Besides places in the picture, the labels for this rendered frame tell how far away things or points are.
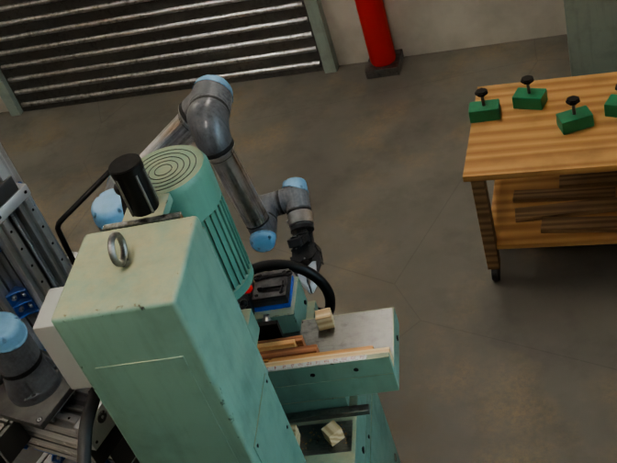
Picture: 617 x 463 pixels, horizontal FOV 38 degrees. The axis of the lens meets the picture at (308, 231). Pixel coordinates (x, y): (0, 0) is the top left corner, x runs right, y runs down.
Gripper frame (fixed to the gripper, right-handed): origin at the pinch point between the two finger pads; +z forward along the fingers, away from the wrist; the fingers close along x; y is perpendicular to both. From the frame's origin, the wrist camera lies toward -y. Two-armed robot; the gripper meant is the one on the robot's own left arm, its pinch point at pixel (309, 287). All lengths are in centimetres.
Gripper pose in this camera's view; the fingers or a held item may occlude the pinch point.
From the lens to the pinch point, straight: 261.0
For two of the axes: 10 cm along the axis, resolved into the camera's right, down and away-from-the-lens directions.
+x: -9.4, 2.5, 2.2
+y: 2.9, 3.1, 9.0
